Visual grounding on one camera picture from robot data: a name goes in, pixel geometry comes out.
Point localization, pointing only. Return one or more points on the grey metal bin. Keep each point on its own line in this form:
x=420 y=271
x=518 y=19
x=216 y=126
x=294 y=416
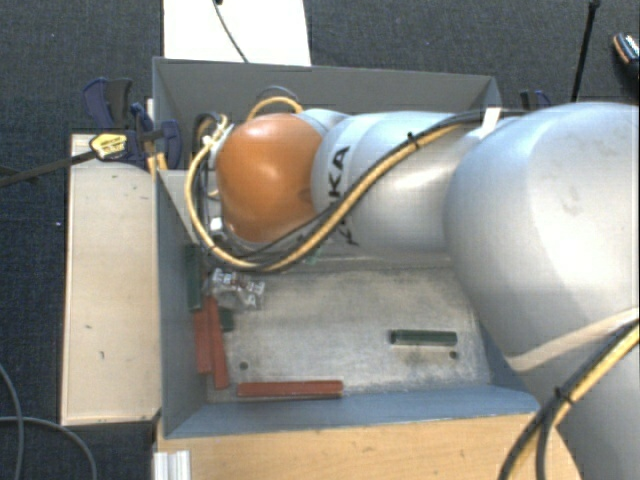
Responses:
x=350 y=318

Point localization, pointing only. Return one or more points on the dark green flat block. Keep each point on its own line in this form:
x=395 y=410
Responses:
x=193 y=278
x=424 y=337
x=227 y=320

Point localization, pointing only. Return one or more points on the red-brown flat block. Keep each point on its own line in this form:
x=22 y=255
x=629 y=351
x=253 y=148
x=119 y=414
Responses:
x=220 y=363
x=202 y=343
x=290 y=389

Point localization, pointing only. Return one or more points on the pale wood board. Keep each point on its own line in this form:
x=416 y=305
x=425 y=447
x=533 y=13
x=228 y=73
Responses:
x=110 y=293

